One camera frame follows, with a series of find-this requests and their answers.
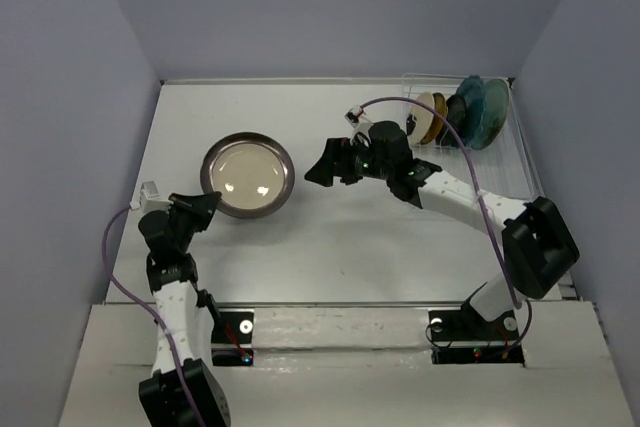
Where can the grey brown rimmed plate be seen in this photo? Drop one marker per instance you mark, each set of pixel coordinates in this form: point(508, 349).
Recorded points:
point(254, 174)

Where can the amber patterned plate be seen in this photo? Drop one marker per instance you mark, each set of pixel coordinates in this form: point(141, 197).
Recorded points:
point(437, 124)

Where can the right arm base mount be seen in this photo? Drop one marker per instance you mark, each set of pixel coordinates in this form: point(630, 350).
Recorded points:
point(457, 337)

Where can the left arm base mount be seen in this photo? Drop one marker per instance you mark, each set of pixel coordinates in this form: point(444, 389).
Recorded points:
point(231, 339)

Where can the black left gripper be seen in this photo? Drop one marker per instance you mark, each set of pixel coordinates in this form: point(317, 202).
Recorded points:
point(200, 207)

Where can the cream plate with black spot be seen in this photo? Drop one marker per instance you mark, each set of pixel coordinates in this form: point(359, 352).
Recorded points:
point(419, 119)

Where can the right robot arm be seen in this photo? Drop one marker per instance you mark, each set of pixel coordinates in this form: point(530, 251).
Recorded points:
point(530, 239)

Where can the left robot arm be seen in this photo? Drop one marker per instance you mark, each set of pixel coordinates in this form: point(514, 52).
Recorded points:
point(181, 390)

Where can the light green flower plate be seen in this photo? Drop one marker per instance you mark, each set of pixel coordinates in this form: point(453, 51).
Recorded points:
point(497, 102)

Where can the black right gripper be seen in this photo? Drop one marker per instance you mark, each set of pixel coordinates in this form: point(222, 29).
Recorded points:
point(323, 172)

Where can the black round plate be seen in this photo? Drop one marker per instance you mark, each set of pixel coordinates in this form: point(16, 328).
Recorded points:
point(456, 118)

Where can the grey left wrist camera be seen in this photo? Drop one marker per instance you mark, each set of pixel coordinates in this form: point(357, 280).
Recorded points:
point(149, 199)

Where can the teal scalloped plate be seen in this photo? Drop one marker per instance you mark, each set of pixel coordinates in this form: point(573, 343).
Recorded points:
point(472, 91)

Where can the clear wire dish rack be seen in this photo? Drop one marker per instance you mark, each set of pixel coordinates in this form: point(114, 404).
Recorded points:
point(501, 168)

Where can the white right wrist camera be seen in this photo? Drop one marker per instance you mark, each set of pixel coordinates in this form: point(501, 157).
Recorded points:
point(361, 125)

